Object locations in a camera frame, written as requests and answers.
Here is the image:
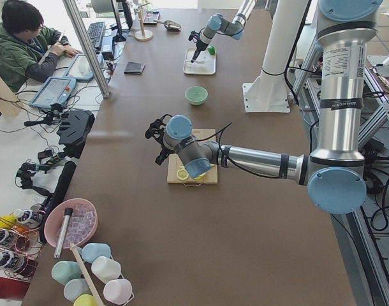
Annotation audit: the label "green ceramic bowl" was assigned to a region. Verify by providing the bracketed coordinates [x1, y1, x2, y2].
[185, 86, 209, 106]

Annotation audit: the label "seated person in green jacket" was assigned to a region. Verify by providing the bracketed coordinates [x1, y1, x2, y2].
[0, 1, 81, 92]

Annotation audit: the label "silver metal cylinder tool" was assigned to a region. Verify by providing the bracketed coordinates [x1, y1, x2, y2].
[54, 208, 73, 259]

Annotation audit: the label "metal scoop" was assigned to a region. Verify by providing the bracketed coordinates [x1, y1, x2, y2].
[154, 19, 182, 32]

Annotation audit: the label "white rectangular tray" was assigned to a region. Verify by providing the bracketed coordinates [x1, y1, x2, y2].
[183, 48, 217, 75]

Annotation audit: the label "wooden mug tree stand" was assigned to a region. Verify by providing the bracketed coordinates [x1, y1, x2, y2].
[134, 4, 153, 41]

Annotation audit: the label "near blue teach pendant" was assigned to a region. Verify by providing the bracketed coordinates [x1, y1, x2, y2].
[29, 76, 77, 109]

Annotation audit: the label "copper wire bottle rack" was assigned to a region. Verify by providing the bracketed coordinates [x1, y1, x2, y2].
[0, 214, 42, 282]

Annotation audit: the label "black keyboard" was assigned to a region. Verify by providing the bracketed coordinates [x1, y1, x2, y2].
[87, 22, 105, 50]

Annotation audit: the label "pink bowl with ice cubes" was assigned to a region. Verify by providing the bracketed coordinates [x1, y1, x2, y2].
[44, 198, 98, 249]

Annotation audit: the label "blue teach pendant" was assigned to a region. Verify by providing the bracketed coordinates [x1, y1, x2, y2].
[29, 76, 77, 109]
[63, 54, 94, 82]

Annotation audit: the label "mint green cup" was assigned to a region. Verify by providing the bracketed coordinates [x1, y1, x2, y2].
[51, 261, 82, 286]

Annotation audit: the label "stacked lemon slices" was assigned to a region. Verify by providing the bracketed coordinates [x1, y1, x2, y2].
[192, 171, 209, 181]

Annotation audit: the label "white cup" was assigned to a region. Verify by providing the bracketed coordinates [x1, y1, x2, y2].
[91, 256, 121, 284]

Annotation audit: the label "far blue teach pendant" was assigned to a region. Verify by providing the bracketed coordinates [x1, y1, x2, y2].
[63, 54, 94, 82]

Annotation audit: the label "wooden cutting board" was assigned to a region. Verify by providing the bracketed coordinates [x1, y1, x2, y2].
[166, 128, 218, 187]

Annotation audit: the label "black long bar device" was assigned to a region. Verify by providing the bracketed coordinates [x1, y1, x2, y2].
[42, 161, 77, 217]

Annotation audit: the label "green round toy fruit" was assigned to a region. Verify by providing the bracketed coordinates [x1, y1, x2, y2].
[207, 46, 216, 55]

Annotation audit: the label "yellow lemon slice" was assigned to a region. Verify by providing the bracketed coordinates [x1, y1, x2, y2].
[176, 168, 189, 180]

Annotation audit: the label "pink cup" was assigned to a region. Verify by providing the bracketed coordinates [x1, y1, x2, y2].
[103, 279, 134, 305]

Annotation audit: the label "dark folded cloth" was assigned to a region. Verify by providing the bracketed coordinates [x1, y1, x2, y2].
[124, 61, 146, 75]

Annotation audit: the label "yellow cup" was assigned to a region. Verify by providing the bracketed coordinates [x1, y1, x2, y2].
[73, 294, 98, 306]

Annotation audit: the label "aluminium frame post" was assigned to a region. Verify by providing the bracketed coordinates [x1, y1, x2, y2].
[62, 0, 110, 99]

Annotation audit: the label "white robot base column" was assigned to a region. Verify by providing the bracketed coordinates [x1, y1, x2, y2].
[243, 0, 311, 113]

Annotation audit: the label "pale blue cup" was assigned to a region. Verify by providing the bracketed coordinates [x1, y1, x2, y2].
[63, 279, 91, 302]

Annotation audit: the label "light blue cup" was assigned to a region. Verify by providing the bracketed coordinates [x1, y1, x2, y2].
[82, 242, 112, 263]

